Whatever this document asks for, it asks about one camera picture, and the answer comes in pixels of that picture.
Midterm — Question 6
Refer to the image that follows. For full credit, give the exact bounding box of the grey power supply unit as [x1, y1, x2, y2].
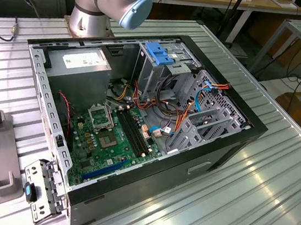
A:
[39, 40, 116, 118]

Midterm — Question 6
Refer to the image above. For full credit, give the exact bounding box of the blue expansion slot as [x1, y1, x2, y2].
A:
[80, 152, 130, 188]

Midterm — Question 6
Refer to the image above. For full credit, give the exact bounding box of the black RAM slot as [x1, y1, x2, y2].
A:
[123, 106, 156, 155]
[111, 108, 143, 158]
[119, 107, 151, 156]
[115, 108, 147, 157]

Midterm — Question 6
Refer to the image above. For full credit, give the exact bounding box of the hinged metal slot retainer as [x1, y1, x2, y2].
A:
[18, 157, 74, 225]

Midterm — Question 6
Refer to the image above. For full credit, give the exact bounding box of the grey metal disk bay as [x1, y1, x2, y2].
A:
[166, 66, 258, 164]

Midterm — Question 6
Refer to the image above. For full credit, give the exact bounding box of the black open PC case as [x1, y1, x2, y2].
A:
[2, 14, 280, 225]

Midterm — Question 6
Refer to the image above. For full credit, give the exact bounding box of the power supply wire bundle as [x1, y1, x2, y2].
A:
[105, 75, 190, 123]

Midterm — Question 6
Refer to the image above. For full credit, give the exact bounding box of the green motherboard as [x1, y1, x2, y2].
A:
[62, 98, 168, 199]

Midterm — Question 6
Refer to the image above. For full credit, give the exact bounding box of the blue SATA wire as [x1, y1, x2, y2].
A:
[147, 74, 219, 144]

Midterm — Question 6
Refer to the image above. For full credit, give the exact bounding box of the metal socket cover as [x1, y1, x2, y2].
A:
[84, 101, 118, 135]

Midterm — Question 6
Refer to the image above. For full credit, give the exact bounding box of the orange red power wire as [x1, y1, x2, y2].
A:
[172, 76, 232, 141]

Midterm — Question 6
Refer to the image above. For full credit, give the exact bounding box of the blue plastic drive latch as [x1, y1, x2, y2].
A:
[143, 41, 177, 68]

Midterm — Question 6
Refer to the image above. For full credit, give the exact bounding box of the grey metal optical drive cage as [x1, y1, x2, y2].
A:
[128, 32, 205, 108]

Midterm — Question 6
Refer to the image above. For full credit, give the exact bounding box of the CPU socket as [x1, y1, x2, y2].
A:
[95, 129, 122, 152]

